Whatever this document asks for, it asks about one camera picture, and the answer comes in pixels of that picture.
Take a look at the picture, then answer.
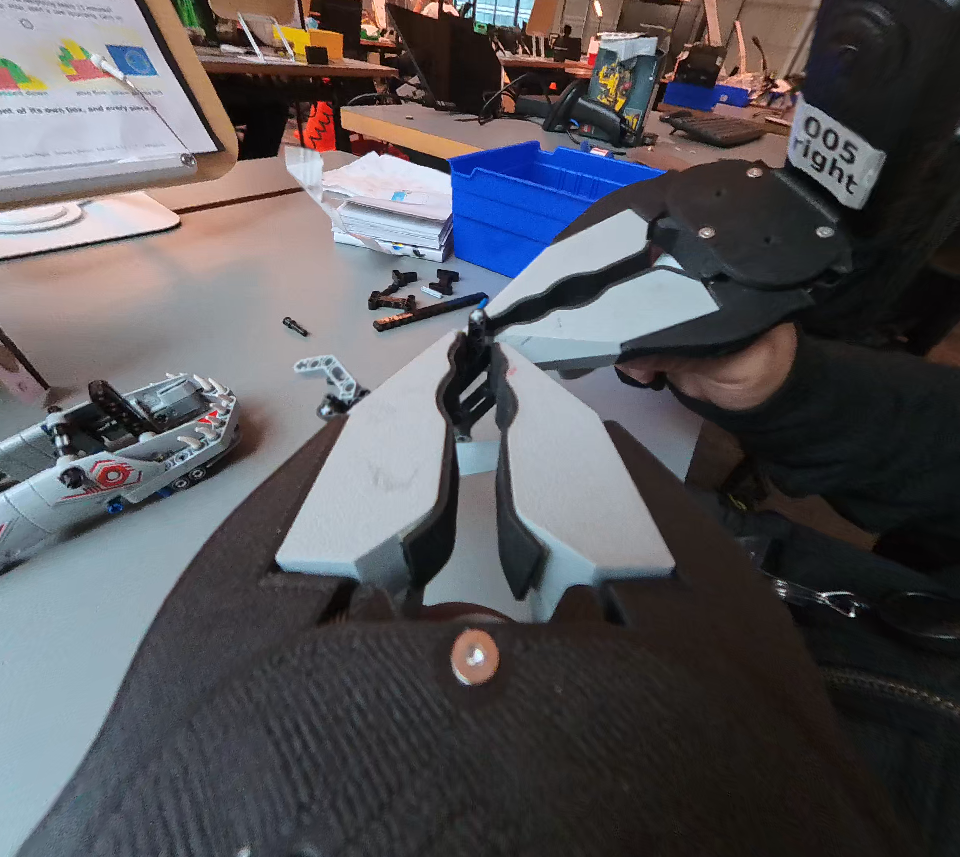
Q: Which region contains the yellow and black toy box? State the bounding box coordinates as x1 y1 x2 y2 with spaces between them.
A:
585 35 669 146

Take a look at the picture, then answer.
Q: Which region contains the person's right forearm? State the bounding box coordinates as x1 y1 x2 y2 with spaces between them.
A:
667 328 960 551

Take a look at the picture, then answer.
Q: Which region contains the grey angled lego beam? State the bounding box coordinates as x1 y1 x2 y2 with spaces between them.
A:
292 353 371 422

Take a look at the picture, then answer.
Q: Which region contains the grey lego car model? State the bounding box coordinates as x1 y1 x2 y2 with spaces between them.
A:
0 371 243 577

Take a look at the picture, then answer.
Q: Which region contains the black computer monitor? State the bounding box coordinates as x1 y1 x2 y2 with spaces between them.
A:
386 2 504 112

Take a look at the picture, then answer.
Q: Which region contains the black computer keyboard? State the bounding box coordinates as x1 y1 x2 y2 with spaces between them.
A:
671 110 766 149

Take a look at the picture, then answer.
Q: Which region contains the blue storage bin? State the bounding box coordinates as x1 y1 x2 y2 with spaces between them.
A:
663 80 751 112

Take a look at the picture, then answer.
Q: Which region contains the grey desk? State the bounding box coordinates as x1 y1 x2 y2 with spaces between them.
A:
341 103 789 170

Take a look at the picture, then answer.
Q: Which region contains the long black lego beam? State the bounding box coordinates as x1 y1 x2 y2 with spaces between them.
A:
373 292 489 333

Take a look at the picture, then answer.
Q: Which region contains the thin white-tipped wire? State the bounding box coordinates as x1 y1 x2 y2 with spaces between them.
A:
88 50 192 161

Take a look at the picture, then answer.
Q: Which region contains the person's right hand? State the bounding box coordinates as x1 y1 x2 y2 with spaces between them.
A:
621 323 801 422

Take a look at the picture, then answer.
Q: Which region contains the metal carabiner clip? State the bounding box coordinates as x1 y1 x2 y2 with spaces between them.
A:
768 575 871 622

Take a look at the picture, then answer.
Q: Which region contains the stack of instruction booklets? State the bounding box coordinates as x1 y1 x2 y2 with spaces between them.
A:
322 152 455 266

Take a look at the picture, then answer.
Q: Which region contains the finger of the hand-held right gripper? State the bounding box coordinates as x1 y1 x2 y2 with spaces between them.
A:
483 206 655 333
495 264 723 378

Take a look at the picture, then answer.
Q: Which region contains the orange traffic cone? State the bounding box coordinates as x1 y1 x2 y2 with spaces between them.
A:
296 99 346 153

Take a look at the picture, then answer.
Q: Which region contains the blue plastic bin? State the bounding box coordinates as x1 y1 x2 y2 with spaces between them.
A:
448 140 670 281

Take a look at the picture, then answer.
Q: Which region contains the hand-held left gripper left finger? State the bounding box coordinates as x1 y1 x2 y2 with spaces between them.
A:
274 332 462 592

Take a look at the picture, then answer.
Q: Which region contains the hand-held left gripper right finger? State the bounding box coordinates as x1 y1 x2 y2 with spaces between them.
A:
491 339 678 624

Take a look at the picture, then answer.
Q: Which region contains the clear plastic bag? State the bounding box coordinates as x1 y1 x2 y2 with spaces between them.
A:
285 146 325 206

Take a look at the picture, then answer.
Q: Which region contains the dark wooden desk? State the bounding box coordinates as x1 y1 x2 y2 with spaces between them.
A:
198 50 399 82

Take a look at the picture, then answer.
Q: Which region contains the black desk phone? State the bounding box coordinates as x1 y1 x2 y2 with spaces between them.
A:
541 80 631 149

